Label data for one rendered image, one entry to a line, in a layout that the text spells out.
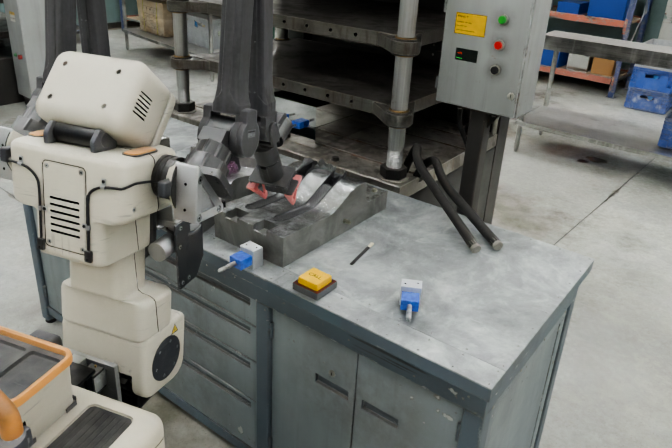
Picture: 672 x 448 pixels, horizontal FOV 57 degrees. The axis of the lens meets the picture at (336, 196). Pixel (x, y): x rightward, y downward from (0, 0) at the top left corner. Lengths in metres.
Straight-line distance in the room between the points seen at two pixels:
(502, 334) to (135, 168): 0.88
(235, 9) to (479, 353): 0.88
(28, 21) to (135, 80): 4.64
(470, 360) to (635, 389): 1.51
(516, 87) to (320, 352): 1.05
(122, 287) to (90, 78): 0.42
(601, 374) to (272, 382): 1.48
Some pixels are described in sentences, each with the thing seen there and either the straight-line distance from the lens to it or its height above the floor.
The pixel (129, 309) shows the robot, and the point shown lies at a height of 0.89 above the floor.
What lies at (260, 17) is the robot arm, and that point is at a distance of 1.31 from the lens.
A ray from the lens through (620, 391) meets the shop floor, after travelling 2.80.
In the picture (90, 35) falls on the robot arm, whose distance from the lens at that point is 1.57.
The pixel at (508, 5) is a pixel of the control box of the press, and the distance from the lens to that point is 2.09.
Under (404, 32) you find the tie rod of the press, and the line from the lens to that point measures 2.12.
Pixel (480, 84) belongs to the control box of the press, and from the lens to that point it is 2.16.
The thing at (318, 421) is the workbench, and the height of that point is 0.37.
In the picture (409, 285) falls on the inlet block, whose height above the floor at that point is 0.85.
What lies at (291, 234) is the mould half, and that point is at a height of 0.89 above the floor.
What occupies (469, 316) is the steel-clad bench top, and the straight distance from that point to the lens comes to 1.53.
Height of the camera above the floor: 1.65
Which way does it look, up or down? 24 degrees down
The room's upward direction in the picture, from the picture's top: 3 degrees clockwise
